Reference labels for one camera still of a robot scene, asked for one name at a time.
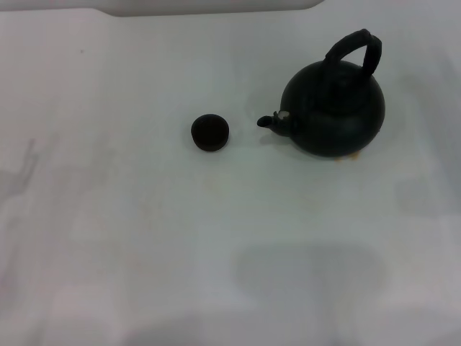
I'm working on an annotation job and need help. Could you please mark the black round teapot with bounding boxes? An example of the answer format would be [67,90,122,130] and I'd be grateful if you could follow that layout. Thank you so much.
[256,28,387,159]

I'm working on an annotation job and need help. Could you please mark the small dark teacup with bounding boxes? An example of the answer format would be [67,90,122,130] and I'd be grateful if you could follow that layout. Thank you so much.
[190,113,231,153]

